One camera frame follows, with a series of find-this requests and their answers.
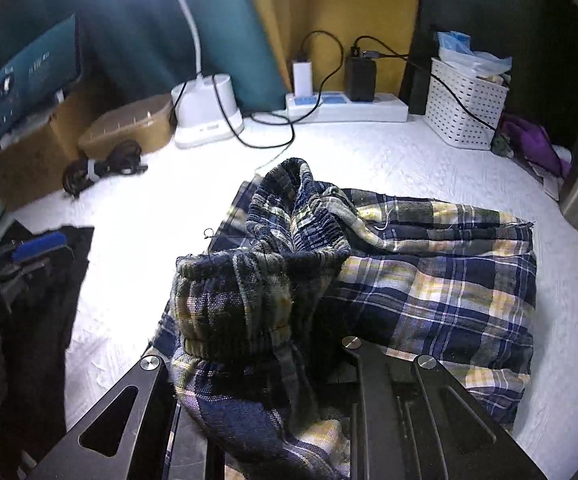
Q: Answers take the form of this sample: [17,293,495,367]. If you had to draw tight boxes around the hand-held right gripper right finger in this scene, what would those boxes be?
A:
[341,335,550,480]

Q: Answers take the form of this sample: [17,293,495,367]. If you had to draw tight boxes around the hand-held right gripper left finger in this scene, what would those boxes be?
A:
[29,355,225,480]

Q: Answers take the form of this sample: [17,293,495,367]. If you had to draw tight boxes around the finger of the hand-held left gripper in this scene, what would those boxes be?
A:
[0,231,68,273]
[0,259,55,291]

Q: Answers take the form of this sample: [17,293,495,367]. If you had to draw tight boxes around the blue plaid pants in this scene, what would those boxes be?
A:
[151,157,540,480]

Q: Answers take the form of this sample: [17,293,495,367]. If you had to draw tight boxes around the black cloth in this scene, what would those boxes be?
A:
[0,225,95,461]

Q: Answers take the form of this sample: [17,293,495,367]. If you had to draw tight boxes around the cardboard box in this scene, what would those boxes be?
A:
[0,87,102,211]

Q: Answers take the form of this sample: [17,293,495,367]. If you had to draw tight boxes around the brown lidded container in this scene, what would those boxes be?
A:
[78,94,175,161]

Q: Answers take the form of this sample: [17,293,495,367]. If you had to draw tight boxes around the tablet with teal screen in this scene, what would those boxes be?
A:
[0,12,84,148]

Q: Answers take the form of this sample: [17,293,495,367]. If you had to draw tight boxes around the white desk lamp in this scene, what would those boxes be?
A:
[74,0,244,150]

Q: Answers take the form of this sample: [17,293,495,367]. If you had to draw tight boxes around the teal curtain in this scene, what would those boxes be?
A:
[0,0,290,126]

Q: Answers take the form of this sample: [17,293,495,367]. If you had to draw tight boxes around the white woven basket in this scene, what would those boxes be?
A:
[425,57,510,150]

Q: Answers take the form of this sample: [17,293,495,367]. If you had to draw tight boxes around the white power strip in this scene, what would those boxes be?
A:
[285,91,410,123]

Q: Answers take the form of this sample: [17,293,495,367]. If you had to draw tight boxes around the purple cloth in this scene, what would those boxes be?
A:
[499,112,572,178]

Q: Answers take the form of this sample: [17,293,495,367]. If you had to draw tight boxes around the black charger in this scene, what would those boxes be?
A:
[345,55,377,102]

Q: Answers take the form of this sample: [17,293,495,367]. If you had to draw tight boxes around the white charger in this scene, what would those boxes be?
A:
[291,60,315,97]

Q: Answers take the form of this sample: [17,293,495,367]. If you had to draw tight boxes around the blue plastic bag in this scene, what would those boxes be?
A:
[436,31,512,78]

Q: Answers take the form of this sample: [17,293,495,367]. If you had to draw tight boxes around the yellow curtain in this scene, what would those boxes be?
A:
[236,0,422,106]

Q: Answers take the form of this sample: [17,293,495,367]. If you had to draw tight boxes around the black cable bundle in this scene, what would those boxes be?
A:
[62,140,150,200]

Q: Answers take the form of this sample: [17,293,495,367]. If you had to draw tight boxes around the black charger cable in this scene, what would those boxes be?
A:
[241,30,345,150]
[351,35,500,133]

